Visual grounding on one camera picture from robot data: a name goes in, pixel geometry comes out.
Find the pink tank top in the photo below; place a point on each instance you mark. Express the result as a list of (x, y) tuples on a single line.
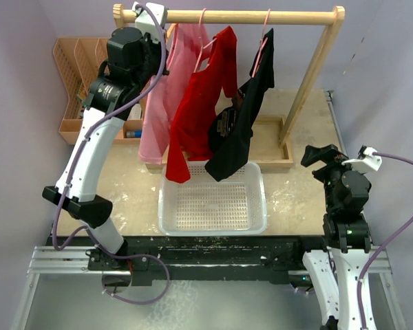
[(163, 100)]

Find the pink wire hanger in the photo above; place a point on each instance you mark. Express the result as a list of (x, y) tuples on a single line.
[(261, 46), (205, 49)]

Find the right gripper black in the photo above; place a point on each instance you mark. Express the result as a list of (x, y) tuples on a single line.
[(313, 154)]

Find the black t shirt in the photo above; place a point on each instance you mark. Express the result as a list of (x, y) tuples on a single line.
[(231, 132)]

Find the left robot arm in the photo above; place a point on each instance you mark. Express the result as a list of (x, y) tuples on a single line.
[(107, 107)]

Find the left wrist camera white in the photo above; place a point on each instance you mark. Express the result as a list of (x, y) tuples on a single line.
[(150, 18)]

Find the red t shirt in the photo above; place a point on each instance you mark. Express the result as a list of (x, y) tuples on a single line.
[(196, 111)]

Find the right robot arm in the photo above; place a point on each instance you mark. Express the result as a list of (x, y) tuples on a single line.
[(340, 275)]

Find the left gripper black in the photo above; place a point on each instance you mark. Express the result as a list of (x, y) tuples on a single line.
[(148, 41)]

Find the wooden clothes rack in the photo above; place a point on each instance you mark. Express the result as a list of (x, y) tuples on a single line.
[(277, 155)]

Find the white plastic basket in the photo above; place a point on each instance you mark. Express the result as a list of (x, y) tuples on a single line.
[(203, 207)]

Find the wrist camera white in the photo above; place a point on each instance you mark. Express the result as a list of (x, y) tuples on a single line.
[(366, 162), (150, 18)]

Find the peach plastic file organizer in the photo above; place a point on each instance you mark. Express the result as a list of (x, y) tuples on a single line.
[(78, 61)]

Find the aluminium frame rail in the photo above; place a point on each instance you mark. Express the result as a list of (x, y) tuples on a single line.
[(276, 259)]

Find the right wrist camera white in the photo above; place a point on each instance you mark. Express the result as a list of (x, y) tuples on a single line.
[(366, 162)]

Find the blue grey cylinder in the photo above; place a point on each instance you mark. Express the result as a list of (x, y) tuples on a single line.
[(133, 134)]

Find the orange hanger with metal hook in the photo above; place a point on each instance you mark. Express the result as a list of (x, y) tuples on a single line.
[(170, 30)]

